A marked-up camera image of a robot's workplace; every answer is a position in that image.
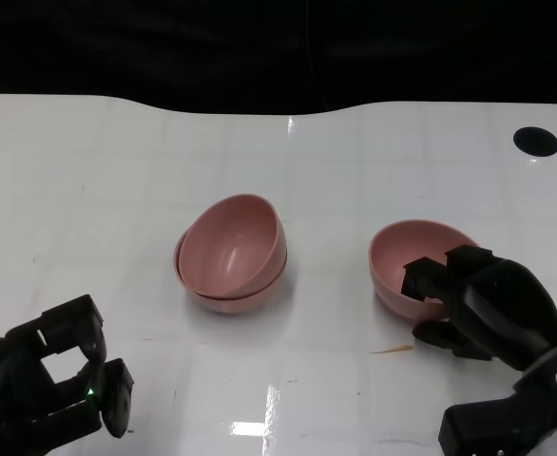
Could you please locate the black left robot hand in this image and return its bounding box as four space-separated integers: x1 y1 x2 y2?
0 294 136 456

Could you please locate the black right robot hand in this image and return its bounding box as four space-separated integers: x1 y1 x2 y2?
400 244 557 371

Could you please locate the pink plastic bowl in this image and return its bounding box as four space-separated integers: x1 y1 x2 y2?
368 218 479 329
178 193 288 295
172 232 290 315

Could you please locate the black backdrop curtain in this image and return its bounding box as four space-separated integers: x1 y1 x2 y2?
0 0 557 116

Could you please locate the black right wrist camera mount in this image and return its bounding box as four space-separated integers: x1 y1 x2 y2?
438 379 557 456

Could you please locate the black round cable grommet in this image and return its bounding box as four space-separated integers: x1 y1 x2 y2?
512 126 557 156

